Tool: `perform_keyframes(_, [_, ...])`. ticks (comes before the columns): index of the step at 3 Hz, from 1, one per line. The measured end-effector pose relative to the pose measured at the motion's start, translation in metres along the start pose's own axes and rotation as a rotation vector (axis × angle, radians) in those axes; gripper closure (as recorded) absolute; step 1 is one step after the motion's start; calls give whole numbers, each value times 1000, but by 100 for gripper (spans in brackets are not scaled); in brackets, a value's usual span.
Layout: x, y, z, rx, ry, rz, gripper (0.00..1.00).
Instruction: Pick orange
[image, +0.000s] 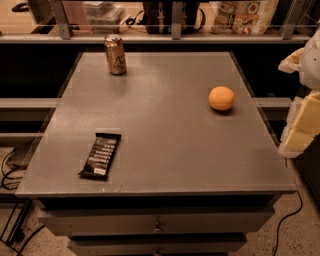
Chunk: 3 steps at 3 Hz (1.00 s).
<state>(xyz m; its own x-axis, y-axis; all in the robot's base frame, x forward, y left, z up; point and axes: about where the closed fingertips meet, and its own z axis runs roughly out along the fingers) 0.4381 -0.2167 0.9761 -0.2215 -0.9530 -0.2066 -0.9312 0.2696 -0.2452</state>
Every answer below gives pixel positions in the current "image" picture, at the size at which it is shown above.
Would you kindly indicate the grey drawer cabinet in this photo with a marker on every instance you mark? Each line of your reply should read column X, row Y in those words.
column 186, row 179

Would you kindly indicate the black backpack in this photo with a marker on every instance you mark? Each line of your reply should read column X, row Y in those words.
column 158, row 16

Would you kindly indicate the orange fruit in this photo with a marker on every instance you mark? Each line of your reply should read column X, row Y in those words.
column 221, row 98

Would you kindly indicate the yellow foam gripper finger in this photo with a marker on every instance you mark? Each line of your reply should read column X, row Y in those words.
column 292, row 63
column 302, row 125

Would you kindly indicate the gold soda can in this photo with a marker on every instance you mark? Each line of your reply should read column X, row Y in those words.
column 115, row 54

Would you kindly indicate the grey metal shelf rail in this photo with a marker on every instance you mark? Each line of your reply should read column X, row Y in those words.
column 64, row 21

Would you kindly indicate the colourful snack bag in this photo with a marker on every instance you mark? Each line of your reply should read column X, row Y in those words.
column 246, row 17

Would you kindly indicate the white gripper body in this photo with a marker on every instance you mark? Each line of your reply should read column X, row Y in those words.
column 312, row 65

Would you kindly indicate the clear plastic box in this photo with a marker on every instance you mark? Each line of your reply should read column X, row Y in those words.
column 103, row 17

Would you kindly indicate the black snack bar wrapper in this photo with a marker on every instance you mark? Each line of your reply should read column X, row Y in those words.
column 101, row 156

